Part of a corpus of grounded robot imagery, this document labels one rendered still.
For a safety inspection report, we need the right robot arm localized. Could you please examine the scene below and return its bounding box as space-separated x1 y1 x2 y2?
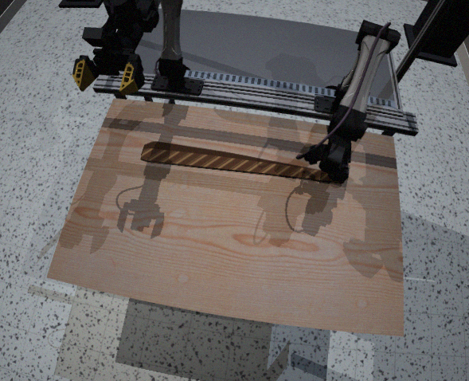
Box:
82 0 204 96

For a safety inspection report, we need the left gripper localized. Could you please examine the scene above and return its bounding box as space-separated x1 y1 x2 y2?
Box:
328 142 351 182

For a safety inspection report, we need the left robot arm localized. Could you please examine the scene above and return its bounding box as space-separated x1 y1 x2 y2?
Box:
304 20 401 175

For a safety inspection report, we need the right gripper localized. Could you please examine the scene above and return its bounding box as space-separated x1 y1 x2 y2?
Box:
72 35 145 96

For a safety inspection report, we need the black slotted metal crossbar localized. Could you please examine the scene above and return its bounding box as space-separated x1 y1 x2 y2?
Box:
92 75 419 136

